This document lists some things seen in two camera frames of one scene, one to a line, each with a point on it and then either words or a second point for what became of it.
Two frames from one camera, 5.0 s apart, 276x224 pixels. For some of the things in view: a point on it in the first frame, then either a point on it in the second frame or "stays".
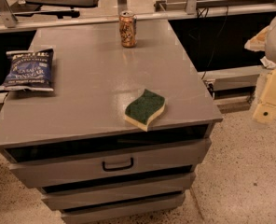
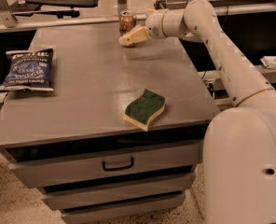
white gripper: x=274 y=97 to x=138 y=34
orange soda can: x=128 y=25 stays
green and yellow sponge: x=145 y=108 stays
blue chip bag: x=29 y=70 stays
